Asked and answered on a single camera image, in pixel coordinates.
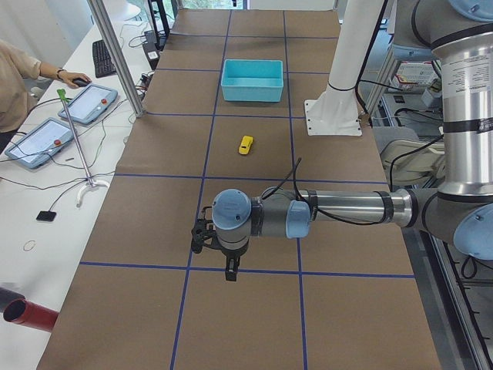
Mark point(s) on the teach pendant tablet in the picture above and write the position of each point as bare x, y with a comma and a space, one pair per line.
91, 102
40, 144

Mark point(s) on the red cylinder bottle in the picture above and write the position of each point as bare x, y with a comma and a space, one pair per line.
29, 314

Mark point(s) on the metal rod with green clip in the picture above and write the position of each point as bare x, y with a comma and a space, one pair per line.
91, 183

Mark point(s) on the light blue plastic bin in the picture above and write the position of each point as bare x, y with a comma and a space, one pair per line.
252, 80

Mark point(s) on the far teach pendant tablet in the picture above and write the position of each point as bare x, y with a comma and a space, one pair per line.
91, 102

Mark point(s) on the black computer mouse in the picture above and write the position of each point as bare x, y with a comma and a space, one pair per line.
80, 82

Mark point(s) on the black keyboard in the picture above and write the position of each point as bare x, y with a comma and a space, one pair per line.
102, 60

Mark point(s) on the white pedestal column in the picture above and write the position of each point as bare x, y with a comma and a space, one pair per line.
335, 112

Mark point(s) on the small black square pad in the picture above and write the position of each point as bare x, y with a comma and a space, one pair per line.
46, 216

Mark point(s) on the person hand on mouse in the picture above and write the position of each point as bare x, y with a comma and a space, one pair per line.
67, 77

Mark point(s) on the yellow beetle toy car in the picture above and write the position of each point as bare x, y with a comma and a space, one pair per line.
245, 145

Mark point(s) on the near teach pendant tablet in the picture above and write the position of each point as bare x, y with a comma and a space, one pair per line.
40, 144

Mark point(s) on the aluminium frame post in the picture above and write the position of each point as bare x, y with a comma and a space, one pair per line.
107, 32

